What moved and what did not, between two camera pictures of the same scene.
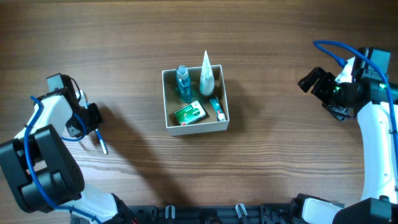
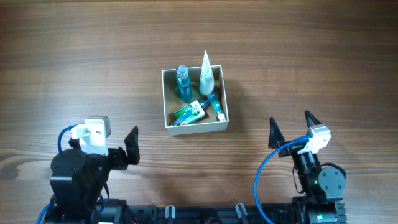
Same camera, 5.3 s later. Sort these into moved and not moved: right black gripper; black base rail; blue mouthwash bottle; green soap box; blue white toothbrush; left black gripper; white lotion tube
Moved: left black gripper; right black gripper; blue white toothbrush
Not moved: blue mouthwash bottle; white lotion tube; green soap box; black base rail
